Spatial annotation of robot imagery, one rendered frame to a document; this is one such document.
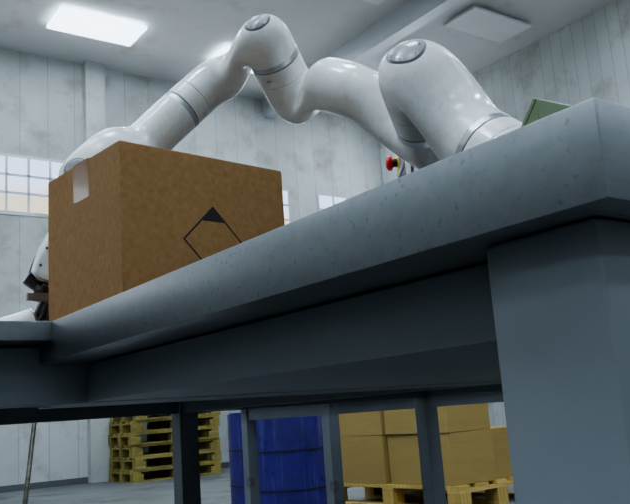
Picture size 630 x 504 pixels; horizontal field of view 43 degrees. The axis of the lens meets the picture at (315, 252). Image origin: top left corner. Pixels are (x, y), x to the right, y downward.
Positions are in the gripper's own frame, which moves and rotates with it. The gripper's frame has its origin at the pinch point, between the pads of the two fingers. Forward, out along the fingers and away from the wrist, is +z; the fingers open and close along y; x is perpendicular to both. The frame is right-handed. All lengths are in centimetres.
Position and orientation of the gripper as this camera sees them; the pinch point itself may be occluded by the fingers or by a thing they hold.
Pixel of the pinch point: (43, 314)
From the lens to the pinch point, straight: 153.1
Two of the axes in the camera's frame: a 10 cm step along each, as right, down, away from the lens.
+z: -2.1, 9.0, -3.8
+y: 7.9, 3.9, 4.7
